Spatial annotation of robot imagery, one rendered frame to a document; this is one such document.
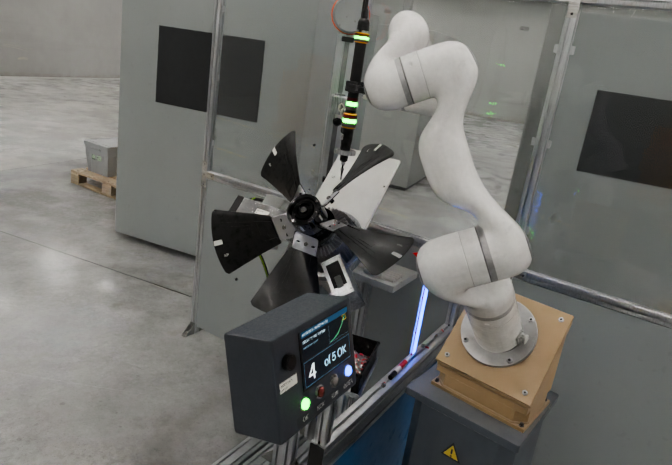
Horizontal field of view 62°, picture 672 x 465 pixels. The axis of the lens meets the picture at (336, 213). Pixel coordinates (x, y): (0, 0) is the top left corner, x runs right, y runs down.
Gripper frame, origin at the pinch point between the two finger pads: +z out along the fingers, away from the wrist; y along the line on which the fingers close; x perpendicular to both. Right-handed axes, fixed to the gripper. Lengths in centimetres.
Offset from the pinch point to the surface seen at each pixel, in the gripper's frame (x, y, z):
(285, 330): -38, -78, -38
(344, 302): -38, -60, -39
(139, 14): 13, 137, 268
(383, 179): -34, 37, 3
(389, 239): -44.9, 4.1, -18.4
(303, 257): -55, -9, 4
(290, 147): -25.5, 9.5, 28.0
